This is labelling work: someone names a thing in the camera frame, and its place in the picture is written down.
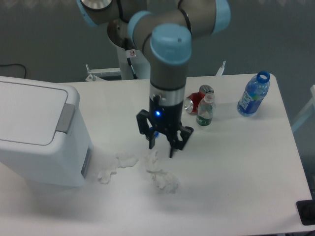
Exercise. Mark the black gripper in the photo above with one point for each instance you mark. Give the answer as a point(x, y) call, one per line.
point(165, 120)

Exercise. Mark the white trash can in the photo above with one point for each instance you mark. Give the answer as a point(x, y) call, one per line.
point(43, 136)

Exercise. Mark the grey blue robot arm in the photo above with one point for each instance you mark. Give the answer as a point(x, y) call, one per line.
point(165, 41)

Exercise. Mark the crushed red soda can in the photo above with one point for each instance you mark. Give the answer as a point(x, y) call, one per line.
point(192, 101)

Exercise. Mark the clear bottle green label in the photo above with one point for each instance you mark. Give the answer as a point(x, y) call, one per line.
point(205, 111)

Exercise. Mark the crumpled white tissue left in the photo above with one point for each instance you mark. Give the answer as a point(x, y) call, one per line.
point(120, 160)

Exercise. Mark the crumpled white tissue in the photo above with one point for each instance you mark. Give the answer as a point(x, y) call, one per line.
point(165, 181)
point(120, 160)

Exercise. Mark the crumpled white tissue right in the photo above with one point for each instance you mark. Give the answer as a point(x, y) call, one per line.
point(165, 181)

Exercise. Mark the blue plastic bottle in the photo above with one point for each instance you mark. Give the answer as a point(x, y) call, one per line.
point(255, 91)

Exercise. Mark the white chair part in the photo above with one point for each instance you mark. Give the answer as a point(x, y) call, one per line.
point(305, 112)

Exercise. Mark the black device at edge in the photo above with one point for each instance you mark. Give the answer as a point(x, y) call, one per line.
point(306, 210)

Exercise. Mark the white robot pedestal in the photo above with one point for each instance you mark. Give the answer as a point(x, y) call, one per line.
point(132, 63)

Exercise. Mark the white frame bracket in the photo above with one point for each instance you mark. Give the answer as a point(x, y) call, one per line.
point(98, 75)

